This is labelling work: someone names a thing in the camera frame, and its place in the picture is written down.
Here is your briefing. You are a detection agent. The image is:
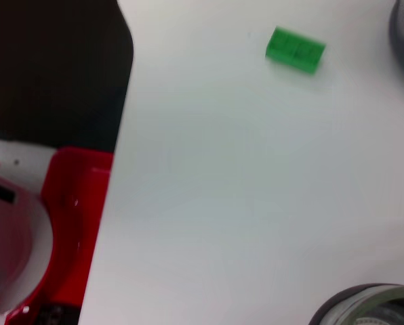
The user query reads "red and white robot base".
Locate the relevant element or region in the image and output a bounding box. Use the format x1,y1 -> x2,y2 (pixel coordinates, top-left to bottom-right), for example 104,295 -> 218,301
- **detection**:
0,136 -> 115,325

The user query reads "green rectangular brick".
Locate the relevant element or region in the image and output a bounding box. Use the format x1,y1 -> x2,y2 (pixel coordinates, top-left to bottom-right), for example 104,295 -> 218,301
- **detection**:
264,26 -> 327,75

